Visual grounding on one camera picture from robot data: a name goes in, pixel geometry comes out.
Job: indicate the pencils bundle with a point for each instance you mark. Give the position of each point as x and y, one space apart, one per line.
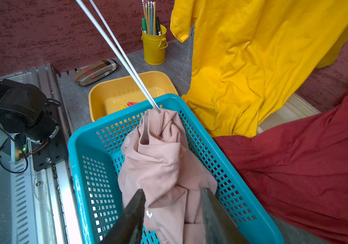
150 22

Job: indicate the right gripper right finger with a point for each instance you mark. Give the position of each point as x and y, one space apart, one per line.
219 226

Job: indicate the pink printed t-shirt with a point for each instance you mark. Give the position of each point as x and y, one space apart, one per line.
159 161

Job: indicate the teal plastic basket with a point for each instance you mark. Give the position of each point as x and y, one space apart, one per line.
96 160

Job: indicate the yellow plastic tray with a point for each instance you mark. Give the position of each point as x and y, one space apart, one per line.
107 97

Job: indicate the aluminium mounting rail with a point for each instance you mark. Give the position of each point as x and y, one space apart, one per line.
36 207

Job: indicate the wooden clothes rack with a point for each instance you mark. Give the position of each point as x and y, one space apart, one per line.
295 108

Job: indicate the yellow pencil cup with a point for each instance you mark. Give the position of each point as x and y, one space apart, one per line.
155 47

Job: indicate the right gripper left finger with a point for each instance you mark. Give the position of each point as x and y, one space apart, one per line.
129 227

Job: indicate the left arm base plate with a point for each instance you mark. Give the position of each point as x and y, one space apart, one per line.
49 151

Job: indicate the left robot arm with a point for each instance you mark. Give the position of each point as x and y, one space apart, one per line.
25 109

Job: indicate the plaid pencil case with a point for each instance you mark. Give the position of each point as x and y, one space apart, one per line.
95 72

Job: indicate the dark red t-shirt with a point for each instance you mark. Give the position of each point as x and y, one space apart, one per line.
299 171

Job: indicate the white wire hanger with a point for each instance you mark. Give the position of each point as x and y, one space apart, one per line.
112 41

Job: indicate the yellow t-shirt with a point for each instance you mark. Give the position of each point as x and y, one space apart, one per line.
249 57

